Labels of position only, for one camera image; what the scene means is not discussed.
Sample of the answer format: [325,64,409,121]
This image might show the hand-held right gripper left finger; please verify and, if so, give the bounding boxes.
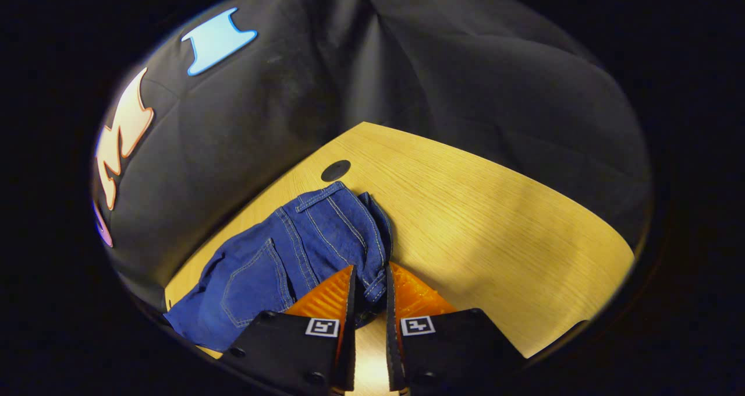
[221,265,359,394]

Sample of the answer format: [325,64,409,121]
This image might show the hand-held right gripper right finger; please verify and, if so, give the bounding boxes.
[385,262,527,393]

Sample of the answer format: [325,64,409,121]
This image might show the blue denim jeans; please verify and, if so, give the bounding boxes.
[163,181,395,353]

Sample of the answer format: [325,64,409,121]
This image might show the black backdrop cloth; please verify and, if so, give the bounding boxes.
[90,0,652,309]

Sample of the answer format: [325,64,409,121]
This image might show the black table cable grommet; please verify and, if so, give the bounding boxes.
[321,160,352,182]

